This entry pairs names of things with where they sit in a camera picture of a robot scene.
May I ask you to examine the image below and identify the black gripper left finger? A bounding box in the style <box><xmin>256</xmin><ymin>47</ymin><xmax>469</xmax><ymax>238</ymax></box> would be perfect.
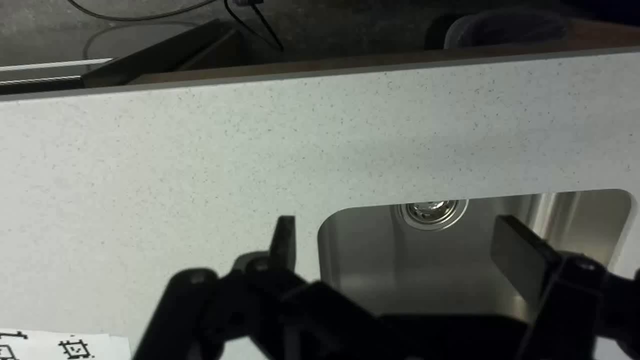
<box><xmin>133</xmin><ymin>215</ymin><xmax>316</xmax><ymax>360</ymax></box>

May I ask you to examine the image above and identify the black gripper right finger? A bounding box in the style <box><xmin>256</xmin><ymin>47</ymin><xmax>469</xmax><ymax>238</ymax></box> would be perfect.
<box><xmin>490</xmin><ymin>215</ymin><xmax>640</xmax><ymax>360</ymax></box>

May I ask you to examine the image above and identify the steel sink drain strainer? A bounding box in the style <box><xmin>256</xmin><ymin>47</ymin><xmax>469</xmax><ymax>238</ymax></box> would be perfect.
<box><xmin>399</xmin><ymin>199</ymin><xmax>470</xmax><ymax>231</ymax></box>

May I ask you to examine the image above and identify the stainless steel sink basin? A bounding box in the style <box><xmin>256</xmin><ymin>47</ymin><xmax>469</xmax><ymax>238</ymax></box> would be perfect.
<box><xmin>316</xmin><ymin>189</ymin><xmax>634</xmax><ymax>322</ymax></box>

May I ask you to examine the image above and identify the black tripod pole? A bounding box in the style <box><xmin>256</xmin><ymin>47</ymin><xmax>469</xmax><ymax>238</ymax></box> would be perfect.
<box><xmin>0</xmin><ymin>18</ymin><xmax>244</xmax><ymax>94</ymax></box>

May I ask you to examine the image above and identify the dark round stool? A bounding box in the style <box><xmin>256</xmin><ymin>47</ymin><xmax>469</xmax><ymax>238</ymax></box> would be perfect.
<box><xmin>427</xmin><ymin>8</ymin><xmax>577</xmax><ymax>52</ymax></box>

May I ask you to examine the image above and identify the white paper with markers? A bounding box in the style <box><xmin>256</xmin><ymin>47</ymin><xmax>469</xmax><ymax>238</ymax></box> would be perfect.
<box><xmin>0</xmin><ymin>327</ymin><xmax>133</xmax><ymax>360</ymax></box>

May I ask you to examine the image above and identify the long black robot cable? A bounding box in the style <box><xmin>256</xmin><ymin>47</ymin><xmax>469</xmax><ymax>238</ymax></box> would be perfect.
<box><xmin>225</xmin><ymin>0</ymin><xmax>286</xmax><ymax>52</ymax></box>

